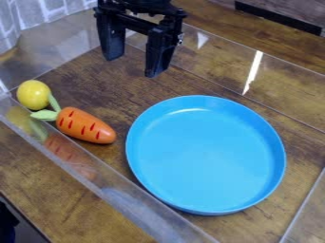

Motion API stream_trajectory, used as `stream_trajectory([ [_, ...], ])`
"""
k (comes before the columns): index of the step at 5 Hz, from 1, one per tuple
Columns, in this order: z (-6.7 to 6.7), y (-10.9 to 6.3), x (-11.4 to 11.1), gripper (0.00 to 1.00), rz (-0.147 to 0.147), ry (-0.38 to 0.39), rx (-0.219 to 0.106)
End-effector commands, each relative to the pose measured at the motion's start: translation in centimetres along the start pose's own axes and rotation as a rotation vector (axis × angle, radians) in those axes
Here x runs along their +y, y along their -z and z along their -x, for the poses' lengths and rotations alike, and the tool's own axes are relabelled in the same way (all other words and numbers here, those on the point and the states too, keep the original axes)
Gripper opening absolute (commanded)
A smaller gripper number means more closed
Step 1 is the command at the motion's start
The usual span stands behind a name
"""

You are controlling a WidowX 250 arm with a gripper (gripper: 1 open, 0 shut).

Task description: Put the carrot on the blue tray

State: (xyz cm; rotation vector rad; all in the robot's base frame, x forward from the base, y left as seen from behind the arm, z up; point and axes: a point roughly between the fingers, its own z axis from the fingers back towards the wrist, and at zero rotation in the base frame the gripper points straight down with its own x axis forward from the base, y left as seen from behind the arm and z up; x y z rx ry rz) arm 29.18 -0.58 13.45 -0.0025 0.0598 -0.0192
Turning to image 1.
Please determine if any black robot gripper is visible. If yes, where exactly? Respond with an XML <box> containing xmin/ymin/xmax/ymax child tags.
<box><xmin>93</xmin><ymin>0</ymin><xmax>187</xmax><ymax>78</ymax></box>

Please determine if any blue round plastic tray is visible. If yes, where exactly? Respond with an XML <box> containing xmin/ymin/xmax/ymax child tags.
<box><xmin>125</xmin><ymin>95</ymin><xmax>287</xmax><ymax>215</ymax></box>

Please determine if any orange toy carrot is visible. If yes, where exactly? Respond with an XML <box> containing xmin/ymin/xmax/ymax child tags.
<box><xmin>30</xmin><ymin>95</ymin><xmax>116</xmax><ymax>144</ymax></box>

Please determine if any yellow toy lemon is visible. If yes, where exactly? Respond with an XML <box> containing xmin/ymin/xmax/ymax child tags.
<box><xmin>15</xmin><ymin>80</ymin><xmax>50</xmax><ymax>110</ymax></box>

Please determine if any clear acrylic front barrier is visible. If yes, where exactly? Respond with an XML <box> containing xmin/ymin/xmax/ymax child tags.
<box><xmin>0</xmin><ymin>92</ymin><xmax>217</xmax><ymax>243</ymax></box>

